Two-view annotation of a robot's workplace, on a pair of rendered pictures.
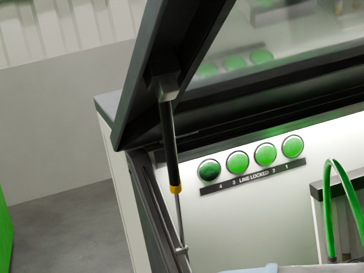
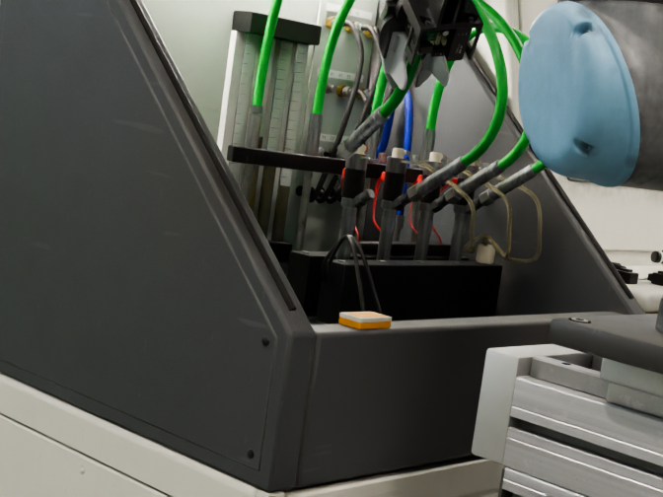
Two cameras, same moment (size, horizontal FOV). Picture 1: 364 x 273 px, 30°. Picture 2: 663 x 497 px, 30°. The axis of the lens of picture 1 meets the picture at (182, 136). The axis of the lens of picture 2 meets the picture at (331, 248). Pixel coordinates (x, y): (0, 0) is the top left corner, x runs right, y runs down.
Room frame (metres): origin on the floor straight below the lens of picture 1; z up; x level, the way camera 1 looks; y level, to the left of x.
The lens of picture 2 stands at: (-0.32, 0.60, 1.17)
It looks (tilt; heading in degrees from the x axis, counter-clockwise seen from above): 6 degrees down; 326
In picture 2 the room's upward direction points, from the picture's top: 8 degrees clockwise
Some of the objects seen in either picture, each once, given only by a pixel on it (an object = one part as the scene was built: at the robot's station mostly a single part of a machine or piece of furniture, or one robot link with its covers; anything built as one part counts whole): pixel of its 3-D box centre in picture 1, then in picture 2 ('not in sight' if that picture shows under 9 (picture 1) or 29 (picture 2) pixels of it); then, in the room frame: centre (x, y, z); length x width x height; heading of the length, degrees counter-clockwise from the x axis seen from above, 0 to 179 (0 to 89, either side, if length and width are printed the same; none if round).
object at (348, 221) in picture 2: not in sight; (352, 235); (0.99, -0.30, 1.01); 0.05 x 0.03 x 0.21; 14
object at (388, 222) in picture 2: not in sight; (392, 236); (1.01, -0.38, 1.01); 0.05 x 0.03 x 0.21; 14
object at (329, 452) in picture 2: not in sight; (476, 385); (0.77, -0.36, 0.87); 0.62 x 0.04 x 0.16; 104
